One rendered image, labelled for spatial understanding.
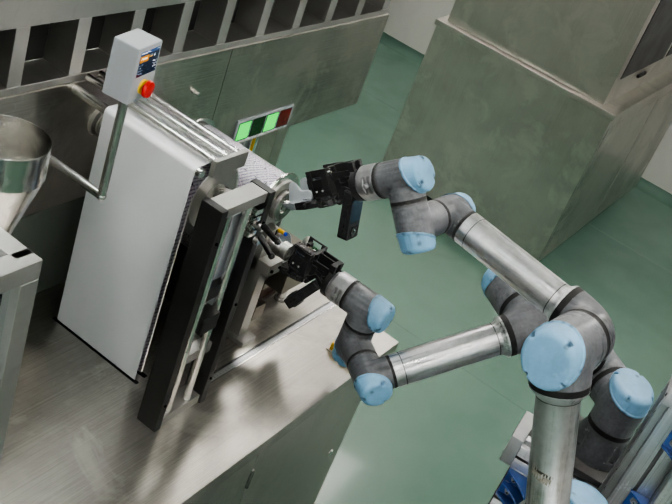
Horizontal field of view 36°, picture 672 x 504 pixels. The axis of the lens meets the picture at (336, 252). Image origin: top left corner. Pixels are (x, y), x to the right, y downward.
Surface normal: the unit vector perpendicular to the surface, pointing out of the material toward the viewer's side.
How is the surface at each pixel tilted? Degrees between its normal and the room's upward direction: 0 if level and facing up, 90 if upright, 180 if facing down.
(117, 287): 90
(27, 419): 0
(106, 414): 0
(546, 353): 83
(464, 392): 0
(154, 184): 90
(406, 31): 90
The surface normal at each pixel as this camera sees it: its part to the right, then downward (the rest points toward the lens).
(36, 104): 0.78, 0.52
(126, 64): -0.39, 0.38
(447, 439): 0.32, -0.80
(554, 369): -0.63, 0.10
